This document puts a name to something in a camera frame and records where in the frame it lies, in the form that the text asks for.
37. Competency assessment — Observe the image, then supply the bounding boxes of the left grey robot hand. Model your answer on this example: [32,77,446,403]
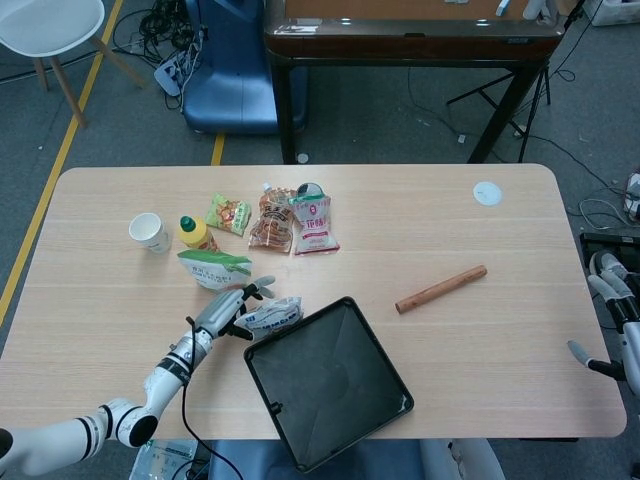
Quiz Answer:
[192,274,277,341]

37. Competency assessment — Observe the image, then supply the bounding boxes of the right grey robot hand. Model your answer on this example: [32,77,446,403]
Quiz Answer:
[567,251,640,396]

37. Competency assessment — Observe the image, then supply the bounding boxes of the white sugar packet blue print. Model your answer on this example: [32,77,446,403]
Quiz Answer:
[233,296,305,342]

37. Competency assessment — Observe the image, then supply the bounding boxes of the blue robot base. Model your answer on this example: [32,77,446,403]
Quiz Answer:
[182,0,309,135]

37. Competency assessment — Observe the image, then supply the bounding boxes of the green and white snack bag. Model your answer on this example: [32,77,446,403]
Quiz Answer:
[176,249,254,292]

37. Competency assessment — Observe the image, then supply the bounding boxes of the green snack packet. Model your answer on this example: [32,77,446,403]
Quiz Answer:
[205,192,252,238]

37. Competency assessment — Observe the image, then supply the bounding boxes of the pink and white snack bag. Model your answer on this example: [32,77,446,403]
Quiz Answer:
[287,192,340,257]

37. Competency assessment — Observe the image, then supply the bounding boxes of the black plastic tray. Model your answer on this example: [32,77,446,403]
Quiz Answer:
[243,295,416,474]

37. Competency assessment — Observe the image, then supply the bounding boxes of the yellow bottle green cap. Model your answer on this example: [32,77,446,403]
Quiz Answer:
[178,215,220,253]

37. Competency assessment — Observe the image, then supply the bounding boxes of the black case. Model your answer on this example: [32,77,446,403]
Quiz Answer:
[579,230,640,262]

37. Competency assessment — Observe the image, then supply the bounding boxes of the brown sauce pouch with spout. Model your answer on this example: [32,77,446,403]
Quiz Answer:
[248,182,296,255]

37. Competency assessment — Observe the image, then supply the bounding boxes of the white paper cup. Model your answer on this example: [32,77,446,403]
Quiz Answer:
[128,212,172,254]

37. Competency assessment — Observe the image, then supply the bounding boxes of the clear plastic bag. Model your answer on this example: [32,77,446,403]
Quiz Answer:
[133,438,199,480]

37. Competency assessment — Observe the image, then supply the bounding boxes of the wooden rolling pin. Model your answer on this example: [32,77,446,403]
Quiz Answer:
[394,264,489,315]

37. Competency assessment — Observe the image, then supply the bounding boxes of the white round table grommet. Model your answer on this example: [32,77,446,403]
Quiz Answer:
[472,180,504,207]

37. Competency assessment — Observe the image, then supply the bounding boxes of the white power strip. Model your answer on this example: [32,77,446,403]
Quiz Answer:
[153,49,194,97]

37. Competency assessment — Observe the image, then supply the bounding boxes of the brown mahjong table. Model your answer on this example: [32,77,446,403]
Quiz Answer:
[263,0,564,165]

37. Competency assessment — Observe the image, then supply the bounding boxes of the white storage box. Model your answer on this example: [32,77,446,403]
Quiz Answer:
[591,0,640,27]

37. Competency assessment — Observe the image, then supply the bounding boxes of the white chair wooden legs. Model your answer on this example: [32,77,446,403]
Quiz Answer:
[0,0,149,129]

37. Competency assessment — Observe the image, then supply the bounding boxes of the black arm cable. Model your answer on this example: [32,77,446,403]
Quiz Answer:
[180,315,241,480]

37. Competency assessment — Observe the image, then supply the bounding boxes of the black floor cable bundle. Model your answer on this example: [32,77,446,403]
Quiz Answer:
[112,0,202,64]

